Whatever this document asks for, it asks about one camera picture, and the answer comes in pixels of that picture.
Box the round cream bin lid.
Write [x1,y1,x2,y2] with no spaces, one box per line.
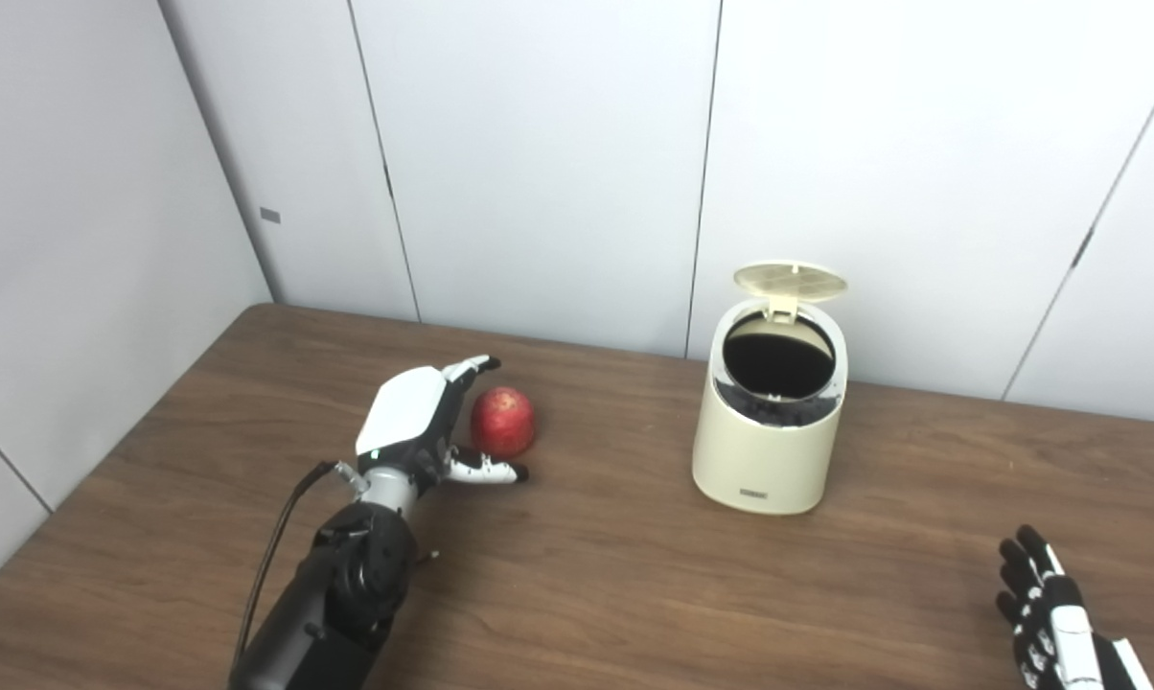
[733,261,848,317]

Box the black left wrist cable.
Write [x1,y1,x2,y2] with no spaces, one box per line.
[235,460,367,672]

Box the red apple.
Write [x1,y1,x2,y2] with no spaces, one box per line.
[471,386,538,458]

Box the cream-colored desktop bin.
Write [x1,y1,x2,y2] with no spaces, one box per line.
[691,261,848,516]

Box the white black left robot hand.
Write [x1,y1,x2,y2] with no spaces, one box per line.
[355,355,530,497]

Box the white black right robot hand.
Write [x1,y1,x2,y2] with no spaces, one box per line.
[995,524,1154,690]

